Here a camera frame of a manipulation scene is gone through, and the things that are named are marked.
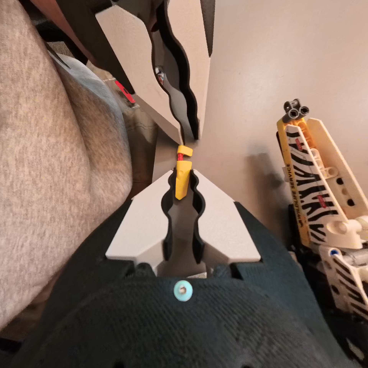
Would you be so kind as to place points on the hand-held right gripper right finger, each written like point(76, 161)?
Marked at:
point(224, 230)

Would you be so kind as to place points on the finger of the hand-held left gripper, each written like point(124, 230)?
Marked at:
point(126, 51)
point(195, 43)

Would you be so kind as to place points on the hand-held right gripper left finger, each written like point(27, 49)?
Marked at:
point(138, 230)

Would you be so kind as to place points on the long yellow lego piece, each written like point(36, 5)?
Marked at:
point(181, 181)

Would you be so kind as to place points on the zebra striped lego helicopter model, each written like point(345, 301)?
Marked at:
point(310, 187)

